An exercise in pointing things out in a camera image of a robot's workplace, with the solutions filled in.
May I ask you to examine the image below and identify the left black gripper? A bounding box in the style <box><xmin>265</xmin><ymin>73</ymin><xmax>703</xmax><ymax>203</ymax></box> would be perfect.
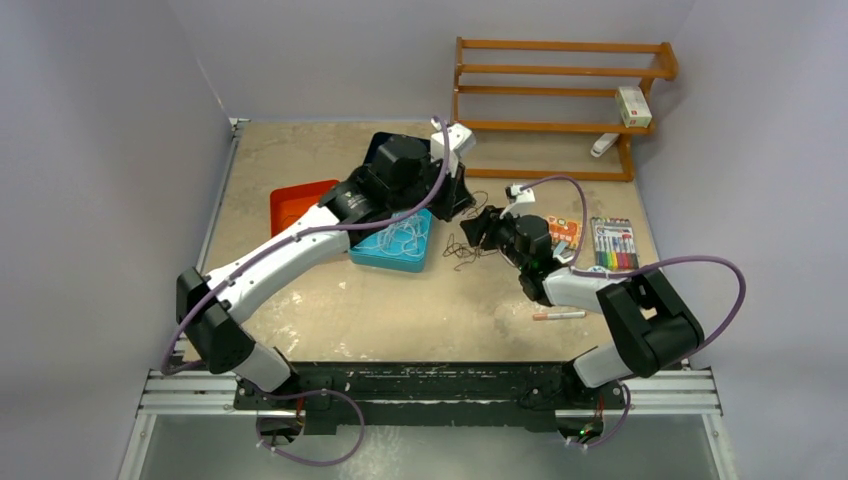
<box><xmin>390</xmin><ymin>153</ymin><xmax>476</xmax><ymax>223</ymax></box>

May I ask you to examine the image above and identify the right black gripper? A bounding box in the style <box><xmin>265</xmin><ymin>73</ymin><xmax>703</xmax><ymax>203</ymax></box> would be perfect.
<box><xmin>460</xmin><ymin>204</ymin><xmax>529</xmax><ymax>272</ymax></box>

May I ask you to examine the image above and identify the brown cable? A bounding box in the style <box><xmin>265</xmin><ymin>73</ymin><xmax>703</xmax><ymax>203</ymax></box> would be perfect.
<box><xmin>442</xmin><ymin>192</ymin><xmax>501</xmax><ymax>273</ymax></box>

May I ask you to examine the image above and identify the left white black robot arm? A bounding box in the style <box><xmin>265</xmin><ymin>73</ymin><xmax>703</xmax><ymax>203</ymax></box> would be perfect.
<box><xmin>176</xmin><ymin>123</ymin><xmax>476</xmax><ymax>409</ymax></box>

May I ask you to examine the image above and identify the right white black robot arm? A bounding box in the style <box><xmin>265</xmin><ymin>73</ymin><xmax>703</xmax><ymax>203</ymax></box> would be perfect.
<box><xmin>460</xmin><ymin>206</ymin><xmax>705</xmax><ymax>407</ymax></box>

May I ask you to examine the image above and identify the light blue plastic tray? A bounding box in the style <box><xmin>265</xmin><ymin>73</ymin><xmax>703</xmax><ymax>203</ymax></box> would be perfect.
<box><xmin>349</xmin><ymin>209</ymin><xmax>433</xmax><ymax>273</ymax></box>

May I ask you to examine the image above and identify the orange card pack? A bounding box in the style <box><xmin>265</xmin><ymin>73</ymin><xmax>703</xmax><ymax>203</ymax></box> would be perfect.
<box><xmin>545</xmin><ymin>215</ymin><xmax>582</xmax><ymax>251</ymax></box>

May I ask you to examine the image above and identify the small light blue stapler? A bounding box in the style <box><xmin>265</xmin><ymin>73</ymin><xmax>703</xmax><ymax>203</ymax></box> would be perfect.
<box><xmin>552</xmin><ymin>242</ymin><xmax>574</xmax><ymax>265</ymax></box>

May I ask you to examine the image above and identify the dark blue plastic tray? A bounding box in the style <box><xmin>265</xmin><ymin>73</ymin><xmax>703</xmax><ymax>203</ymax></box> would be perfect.
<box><xmin>363</xmin><ymin>132</ymin><xmax>431</xmax><ymax>177</ymax></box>

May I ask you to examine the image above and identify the white orange marker pen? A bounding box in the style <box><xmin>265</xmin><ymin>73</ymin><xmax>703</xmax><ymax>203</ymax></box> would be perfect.
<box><xmin>532</xmin><ymin>311</ymin><xmax>586</xmax><ymax>321</ymax></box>

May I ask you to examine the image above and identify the coloured marker set pack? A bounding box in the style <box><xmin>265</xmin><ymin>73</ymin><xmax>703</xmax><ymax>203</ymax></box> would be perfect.
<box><xmin>590</xmin><ymin>217</ymin><xmax>640</xmax><ymax>272</ymax></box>

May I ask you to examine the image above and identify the white stapler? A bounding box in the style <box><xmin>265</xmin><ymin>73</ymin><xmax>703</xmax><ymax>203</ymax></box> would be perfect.
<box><xmin>590</xmin><ymin>133</ymin><xmax>619</xmax><ymax>158</ymax></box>

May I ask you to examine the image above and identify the orange plastic tray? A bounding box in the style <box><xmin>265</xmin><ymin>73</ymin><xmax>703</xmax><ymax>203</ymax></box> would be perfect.
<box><xmin>269</xmin><ymin>179</ymin><xmax>338</xmax><ymax>237</ymax></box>

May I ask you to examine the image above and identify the wooden shelf rack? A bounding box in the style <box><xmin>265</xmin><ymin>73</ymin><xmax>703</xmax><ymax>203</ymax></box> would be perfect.
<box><xmin>451</xmin><ymin>37</ymin><xmax>679</xmax><ymax>182</ymax></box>

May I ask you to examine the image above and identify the white cardboard box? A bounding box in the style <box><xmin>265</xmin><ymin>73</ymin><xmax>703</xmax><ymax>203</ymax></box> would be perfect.
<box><xmin>615</xmin><ymin>86</ymin><xmax>653</xmax><ymax>128</ymax></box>

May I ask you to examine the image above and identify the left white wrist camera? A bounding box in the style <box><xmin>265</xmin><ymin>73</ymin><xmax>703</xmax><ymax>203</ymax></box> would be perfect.
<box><xmin>430</xmin><ymin>117</ymin><xmax>476</xmax><ymax>177</ymax></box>

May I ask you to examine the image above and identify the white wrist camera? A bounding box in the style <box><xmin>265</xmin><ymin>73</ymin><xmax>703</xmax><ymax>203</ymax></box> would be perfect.
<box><xmin>430</xmin><ymin>117</ymin><xmax>476</xmax><ymax>177</ymax></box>
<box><xmin>500</xmin><ymin>184</ymin><xmax>536</xmax><ymax>218</ymax></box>

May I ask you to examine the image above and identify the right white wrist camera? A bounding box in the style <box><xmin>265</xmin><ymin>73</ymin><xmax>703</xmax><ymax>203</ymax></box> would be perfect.
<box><xmin>500</xmin><ymin>184</ymin><xmax>536</xmax><ymax>218</ymax></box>

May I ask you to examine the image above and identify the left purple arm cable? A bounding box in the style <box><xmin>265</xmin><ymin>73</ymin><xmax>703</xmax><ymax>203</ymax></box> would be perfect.
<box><xmin>160</xmin><ymin>116</ymin><xmax>453</xmax><ymax>468</ymax></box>

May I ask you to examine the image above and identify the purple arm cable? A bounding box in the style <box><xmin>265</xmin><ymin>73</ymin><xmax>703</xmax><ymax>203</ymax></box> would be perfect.
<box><xmin>160</xmin><ymin>116</ymin><xmax>453</xmax><ymax>468</ymax></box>
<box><xmin>519</xmin><ymin>174</ymin><xmax>748</xmax><ymax>452</ymax></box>

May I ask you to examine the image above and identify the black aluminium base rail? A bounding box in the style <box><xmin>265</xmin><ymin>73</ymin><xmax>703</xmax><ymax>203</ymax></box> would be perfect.
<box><xmin>140</xmin><ymin>361</ymin><xmax>722</xmax><ymax>437</ymax></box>

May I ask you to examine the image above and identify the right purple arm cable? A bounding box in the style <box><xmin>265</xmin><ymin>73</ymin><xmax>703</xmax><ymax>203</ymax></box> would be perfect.
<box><xmin>519</xmin><ymin>174</ymin><xmax>748</xmax><ymax>452</ymax></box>

